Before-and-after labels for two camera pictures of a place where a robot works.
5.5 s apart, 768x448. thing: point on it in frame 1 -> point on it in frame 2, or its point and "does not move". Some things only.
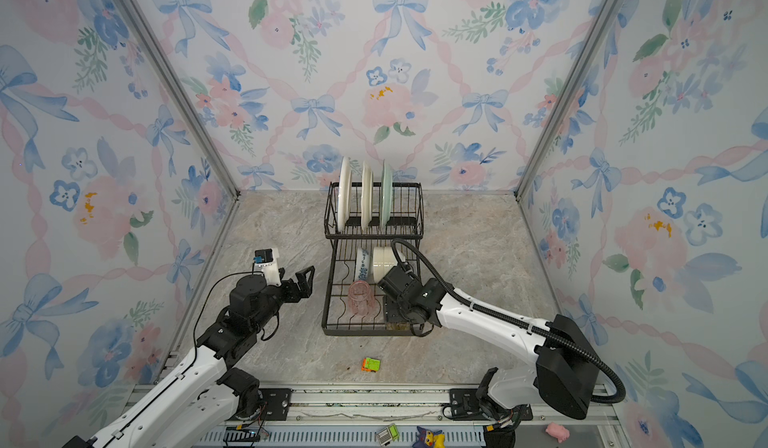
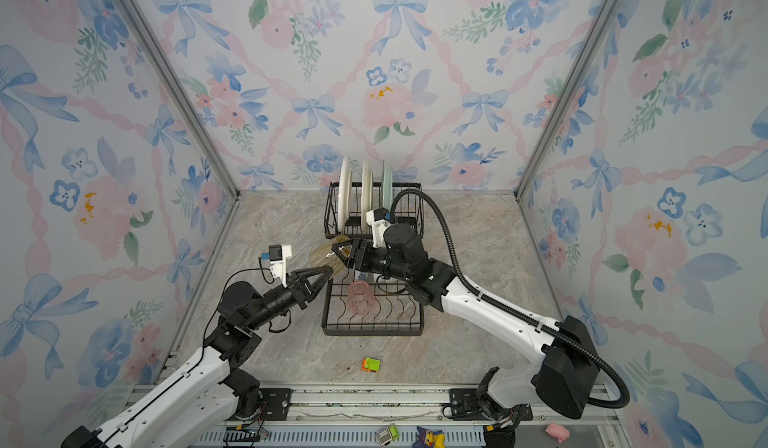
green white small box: [389, 433] does not move
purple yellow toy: [429, 439] does not move
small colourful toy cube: [370, 364] does not move
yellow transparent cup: [398, 326] -> [323, 254]
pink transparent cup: [360, 297] does not move
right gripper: [390, 311] -> [360, 249]
